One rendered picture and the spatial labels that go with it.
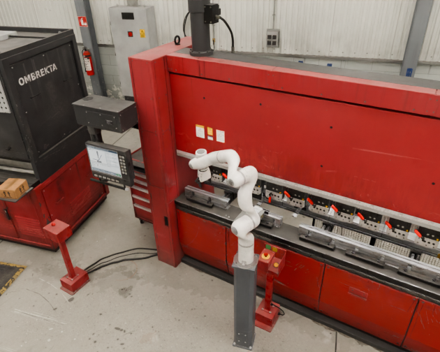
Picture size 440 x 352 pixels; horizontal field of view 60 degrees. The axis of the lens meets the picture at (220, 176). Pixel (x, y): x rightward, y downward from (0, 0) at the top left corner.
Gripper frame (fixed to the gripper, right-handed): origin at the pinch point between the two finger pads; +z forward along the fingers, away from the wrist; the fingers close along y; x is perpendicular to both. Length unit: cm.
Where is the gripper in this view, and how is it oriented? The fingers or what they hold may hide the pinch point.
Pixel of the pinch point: (204, 183)
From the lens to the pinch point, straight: 302.9
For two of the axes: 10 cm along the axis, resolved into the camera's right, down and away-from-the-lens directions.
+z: 0.7, 7.7, 6.3
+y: 8.0, -4.2, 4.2
